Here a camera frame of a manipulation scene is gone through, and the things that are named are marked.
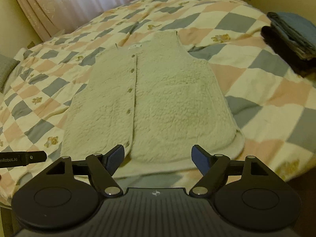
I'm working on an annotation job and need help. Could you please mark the cream fleece vest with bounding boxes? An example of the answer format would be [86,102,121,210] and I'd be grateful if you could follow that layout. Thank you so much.
[61,31,245,178]

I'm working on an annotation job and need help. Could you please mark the checkered patchwork quilt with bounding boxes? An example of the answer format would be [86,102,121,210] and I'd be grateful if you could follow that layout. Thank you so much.
[1,0,315,208]

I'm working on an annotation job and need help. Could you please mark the grey pillow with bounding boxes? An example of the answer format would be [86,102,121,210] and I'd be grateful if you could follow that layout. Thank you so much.
[0,54,20,93]

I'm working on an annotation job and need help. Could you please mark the folded black garment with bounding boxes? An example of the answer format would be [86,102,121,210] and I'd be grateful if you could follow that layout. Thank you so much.
[261,26,296,55]

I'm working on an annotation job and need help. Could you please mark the folded blue jeans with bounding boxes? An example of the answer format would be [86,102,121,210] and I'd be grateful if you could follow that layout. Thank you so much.
[267,12,315,60]

